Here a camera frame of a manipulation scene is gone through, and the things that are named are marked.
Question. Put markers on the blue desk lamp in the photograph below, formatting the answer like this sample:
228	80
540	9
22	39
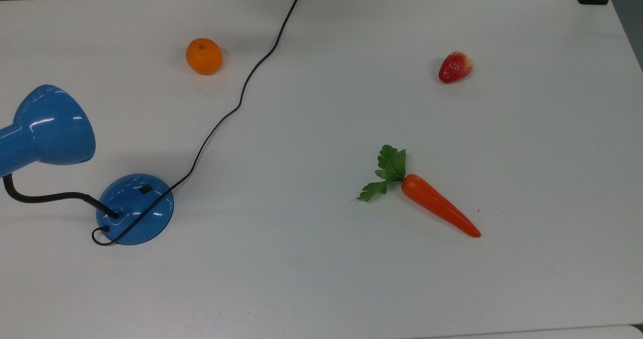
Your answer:
131	213

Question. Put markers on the orange toy carrot green leaves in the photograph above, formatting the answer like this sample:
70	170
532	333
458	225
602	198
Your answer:
436	203

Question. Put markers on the orange tangerine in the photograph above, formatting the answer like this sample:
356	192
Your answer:
203	57

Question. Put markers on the red toy strawberry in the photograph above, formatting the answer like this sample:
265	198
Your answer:
453	68

